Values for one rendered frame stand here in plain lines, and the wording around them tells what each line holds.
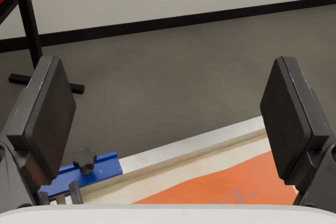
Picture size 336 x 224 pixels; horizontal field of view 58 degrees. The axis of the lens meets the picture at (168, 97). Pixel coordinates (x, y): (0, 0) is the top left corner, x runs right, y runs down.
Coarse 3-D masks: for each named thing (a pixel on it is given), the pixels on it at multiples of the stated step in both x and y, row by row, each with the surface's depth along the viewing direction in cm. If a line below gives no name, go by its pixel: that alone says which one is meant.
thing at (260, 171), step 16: (256, 160) 75; (272, 160) 76; (208, 176) 70; (224, 176) 71; (240, 176) 71; (256, 176) 72; (272, 176) 73; (160, 192) 66; (176, 192) 66; (192, 192) 67; (208, 192) 67; (224, 192) 68; (256, 192) 69; (272, 192) 70; (288, 192) 70
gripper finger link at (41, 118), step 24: (48, 72) 11; (24, 96) 10; (48, 96) 11; (72, 96) 13; (24, 120) 9; (48, 120) 11; (72, 120) 13; (24, 144) 9; (48, 144) 11; (24, 168) 9; (48, 168) 11
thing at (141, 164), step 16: (224, 128) 76; (240, 128) 77; (256, 128) 78; (176, 144) 71; (192, 144) 71; (208, 144) 72; (224, 144) 75; (128, 160) 66; (144, 160) 67; (160, 160) 67; (176, 160) 70; (128, 176) 66; (80, 192) 62
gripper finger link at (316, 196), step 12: (324, 156) 9; (324, 168) 9; (312, 180) 8; (324, 180) 8; (300, 192) 10; (312, 192) 8; (324, 192) 8; (300, 204) 8; (312, 204) 8; (324, 204) 8
